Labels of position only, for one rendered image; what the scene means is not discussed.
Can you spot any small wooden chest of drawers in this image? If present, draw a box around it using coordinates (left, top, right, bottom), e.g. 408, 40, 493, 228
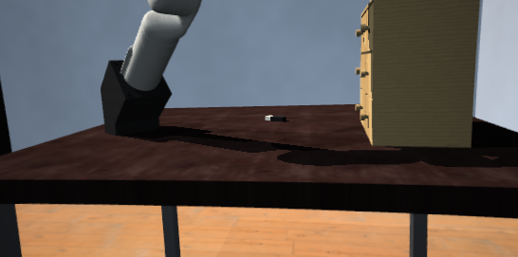
361, 0, 480, 148

